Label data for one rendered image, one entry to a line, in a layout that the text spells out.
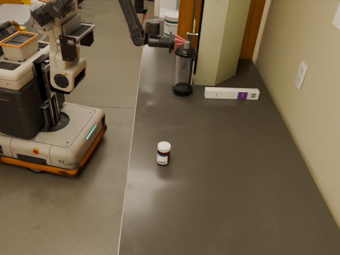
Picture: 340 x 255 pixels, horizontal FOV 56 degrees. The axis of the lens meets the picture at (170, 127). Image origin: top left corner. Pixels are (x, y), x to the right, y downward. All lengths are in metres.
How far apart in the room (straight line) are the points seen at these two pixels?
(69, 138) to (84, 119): 0.25
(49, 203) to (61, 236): 0.30
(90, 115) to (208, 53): 1.29
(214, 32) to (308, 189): 0.84
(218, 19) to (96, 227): 1.46
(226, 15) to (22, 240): 1.75
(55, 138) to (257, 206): 1.68
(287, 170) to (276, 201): 0.18
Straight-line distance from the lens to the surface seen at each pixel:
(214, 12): 1.62
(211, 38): 1.66
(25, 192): 2.53
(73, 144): 2.39
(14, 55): 2.35
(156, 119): 1.46
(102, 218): 2.26
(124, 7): 1.70
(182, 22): 2.01
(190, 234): 1.04
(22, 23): 3.51
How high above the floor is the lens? 1.79
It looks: 37 degrees down
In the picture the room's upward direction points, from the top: 5 degrees clockwise
